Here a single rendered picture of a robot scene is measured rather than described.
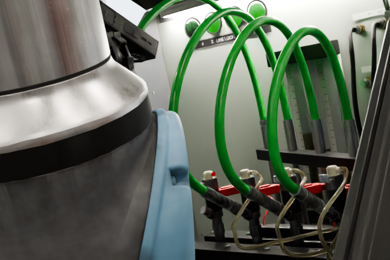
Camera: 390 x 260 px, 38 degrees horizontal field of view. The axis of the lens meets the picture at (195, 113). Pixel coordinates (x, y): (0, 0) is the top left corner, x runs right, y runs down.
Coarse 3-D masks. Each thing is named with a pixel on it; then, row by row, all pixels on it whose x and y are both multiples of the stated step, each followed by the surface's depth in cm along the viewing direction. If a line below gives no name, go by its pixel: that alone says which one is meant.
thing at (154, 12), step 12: (168, 0) 97; (180, 0) 99; (204, 0) 104; (156, 12) 94; (144, 24) 92; (228, 24) 110; (252, 72) 114; (252, 84) 114; (264, 108) 115; (264, 120) 115
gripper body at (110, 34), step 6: (108, 30) 68; (108, 36) 66; (114, 36) 67; (120, 36) 68; (108, 42) 66; (114, 42) 67; (120, 42) 67; (126, 42) 67; (114, 48) 67; (120, 48) 68; (126, 48) 68; (114, 54) 66; (120, 54) 67; (126, 54) 68; (120, 60) 67
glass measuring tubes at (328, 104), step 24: (312, 48) 110; (336, 48) 110; (288, 72) 118; (312, 72) 112; (288, 96) 117; (336, 96) 110; (336, 120) 111; (312, 144) 116; (336, 144) 112; (312, 168) 116; (312, 216) 117
